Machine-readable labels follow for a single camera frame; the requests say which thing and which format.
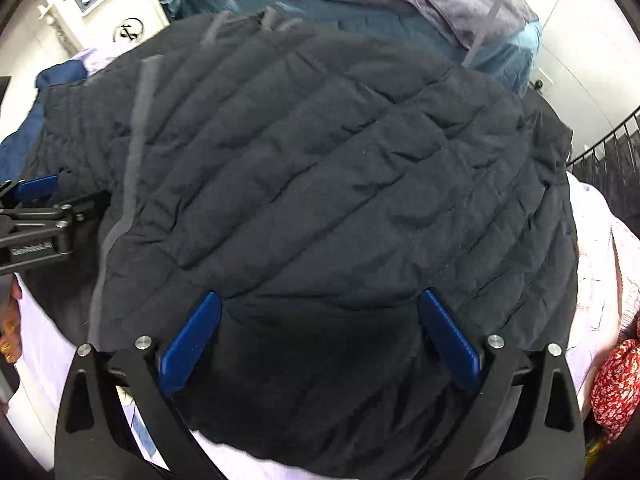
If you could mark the translucent pole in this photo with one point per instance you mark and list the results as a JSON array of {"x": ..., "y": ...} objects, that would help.
[{"x": 482, "y": 30}]

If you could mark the red floral garment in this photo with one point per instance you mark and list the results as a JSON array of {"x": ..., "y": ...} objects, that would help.
[{"x": 615, "y": 385}]

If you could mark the white machine with screen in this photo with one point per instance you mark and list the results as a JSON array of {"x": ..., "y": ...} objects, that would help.
[{"x": 100, "y": 25}]

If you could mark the white wall socket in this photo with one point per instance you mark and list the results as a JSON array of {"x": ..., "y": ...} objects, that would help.
[{"x": 540, "y": 84}]

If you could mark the navy blue cloth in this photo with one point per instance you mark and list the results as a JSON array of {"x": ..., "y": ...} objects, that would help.
[{"x": 55, "y": 75}]

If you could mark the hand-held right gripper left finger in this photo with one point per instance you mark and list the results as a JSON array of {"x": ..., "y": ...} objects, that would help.
[{"x": 192, "y": 342}]

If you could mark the pink quilt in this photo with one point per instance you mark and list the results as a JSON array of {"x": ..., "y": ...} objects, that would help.
[{"x": 610, "y": 260}]

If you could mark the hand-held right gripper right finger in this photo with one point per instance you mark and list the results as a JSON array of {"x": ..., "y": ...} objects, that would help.
[{"x": 452, "y": 342}]

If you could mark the black metal cart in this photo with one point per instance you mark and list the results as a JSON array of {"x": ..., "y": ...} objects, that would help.
[{"x": 610, "y": 155}]

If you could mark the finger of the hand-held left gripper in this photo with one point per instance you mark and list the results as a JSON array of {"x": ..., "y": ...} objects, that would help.
[
  {"x": 37, "y": 187},
  {"x": 87, "y": 205}
]

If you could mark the purple floral blanket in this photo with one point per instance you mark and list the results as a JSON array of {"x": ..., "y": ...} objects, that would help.
[{"x": 45, "y": 360}]

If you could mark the black quilted jacket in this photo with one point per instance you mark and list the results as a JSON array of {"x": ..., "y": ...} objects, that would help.
[{"x": 325, "y": 185}]

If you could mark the yellow cloth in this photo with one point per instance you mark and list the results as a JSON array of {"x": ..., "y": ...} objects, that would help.
[{"x": 595, "y": 450}]

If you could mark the person's left hand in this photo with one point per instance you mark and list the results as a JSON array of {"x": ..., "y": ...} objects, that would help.
[{"x": 15, "y": 305}]

